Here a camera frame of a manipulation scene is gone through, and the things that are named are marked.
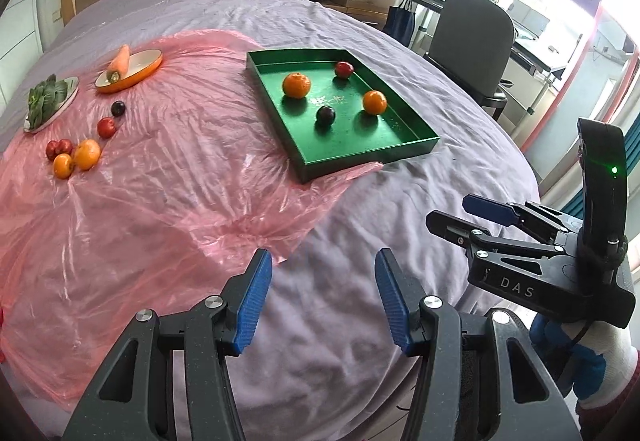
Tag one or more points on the white wardrobe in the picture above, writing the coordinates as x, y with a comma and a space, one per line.
17, 46

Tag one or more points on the red plum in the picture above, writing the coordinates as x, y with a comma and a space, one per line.
344, 69
106, 127
52, 149
66, 147

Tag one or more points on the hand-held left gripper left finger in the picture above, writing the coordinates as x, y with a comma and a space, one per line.
255, 301

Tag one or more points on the carrot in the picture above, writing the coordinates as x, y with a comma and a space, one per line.
120, 63

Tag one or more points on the pink plastic sheet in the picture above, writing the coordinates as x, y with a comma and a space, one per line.
150, 221

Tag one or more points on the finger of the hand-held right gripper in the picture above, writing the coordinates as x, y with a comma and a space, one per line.
487, 208
450, 226

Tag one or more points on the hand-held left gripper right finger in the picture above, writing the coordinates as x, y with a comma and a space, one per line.
392, 301

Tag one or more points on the navy bag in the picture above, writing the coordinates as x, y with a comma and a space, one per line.
400, 21

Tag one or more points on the wall socket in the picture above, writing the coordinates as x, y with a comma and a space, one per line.
56, 14

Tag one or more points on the grey office chair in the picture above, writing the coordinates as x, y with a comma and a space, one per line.
470, 41

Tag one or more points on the dark purple plum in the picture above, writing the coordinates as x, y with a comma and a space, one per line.
326, 115
118, 108

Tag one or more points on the white oval plate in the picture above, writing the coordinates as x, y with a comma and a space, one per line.
67, 96

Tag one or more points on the orange rimmed white plate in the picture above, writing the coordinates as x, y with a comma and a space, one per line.
145, 66

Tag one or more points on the green bok choy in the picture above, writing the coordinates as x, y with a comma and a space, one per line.
45, 98

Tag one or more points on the person's right hand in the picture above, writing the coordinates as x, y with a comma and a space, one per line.
590, 356

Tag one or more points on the green rectangular tray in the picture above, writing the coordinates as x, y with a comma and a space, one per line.
350, 141

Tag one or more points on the orange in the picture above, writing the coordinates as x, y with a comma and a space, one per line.
297, 85
87, 154
63, 166
374, 102

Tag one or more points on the grey desk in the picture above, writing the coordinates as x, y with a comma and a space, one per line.
535, 56

